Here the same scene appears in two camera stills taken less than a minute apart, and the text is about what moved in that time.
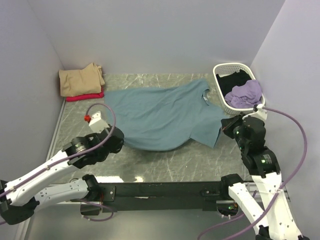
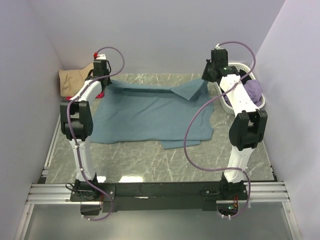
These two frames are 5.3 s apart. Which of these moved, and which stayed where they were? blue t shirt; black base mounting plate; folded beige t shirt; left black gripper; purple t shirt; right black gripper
Moved: left black gripper; right black gripper; blue t shirt
Stayed: folded beige t shirt; black base mounting plate; purple t shirt
